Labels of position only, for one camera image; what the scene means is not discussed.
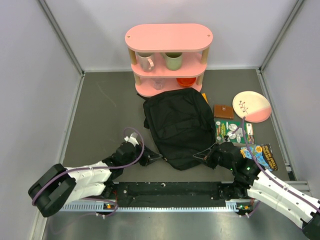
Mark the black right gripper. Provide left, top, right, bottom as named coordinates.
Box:
left=193, top=141, right=235, bottom=171

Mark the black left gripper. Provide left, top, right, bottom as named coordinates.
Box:
left=122, top=141, right=162, bottom=168

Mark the black student backpack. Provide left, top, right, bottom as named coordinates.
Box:
left=143, top=87, right=216, bottom=171

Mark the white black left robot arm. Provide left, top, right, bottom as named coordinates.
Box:
left=27, top=141, right=163, bottom=218

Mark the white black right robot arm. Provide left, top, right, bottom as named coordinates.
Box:
left=194, top=142, right=320, bottom=240

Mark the green coin book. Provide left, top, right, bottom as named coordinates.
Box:
left=215, top=119, right=256, bottom=145

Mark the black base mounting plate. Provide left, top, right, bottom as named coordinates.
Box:
left=102, top=181, right=250, bottom=208

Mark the brown leather wallet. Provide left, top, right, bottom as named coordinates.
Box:
left=213, top=104, right=234, bottom=120

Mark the orange paperback book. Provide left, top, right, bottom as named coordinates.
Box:
left=201, top=93, right=209, bottom=103

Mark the black yellow treehouse book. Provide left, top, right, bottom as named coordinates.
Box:
left=249, top=144, right=278, bottom=172

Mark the pink and cream plate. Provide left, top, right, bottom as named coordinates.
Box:
left=232, top=91, right=272, bottom=123

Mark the clear drinking glass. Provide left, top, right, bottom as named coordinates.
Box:
left=152, top=78, right=166, bottom=90

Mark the orange plastic bowl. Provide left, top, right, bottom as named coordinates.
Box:
left=176, top=77, right=197, bottom=88

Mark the pink mug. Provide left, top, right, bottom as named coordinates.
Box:
left=137, top=52, right=155, bottom=72

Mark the green mug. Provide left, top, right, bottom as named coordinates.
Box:
left=160, top=52, right=183, bottom=71

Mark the pink wooden shelf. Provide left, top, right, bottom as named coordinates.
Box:
left=124, top=23, right=214, bottom=98

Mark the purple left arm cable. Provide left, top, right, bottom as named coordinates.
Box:
left=31, top=126, right=145, bottom=217

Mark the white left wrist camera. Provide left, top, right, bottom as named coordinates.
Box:
left=124, top=132, right=140, bottom=147

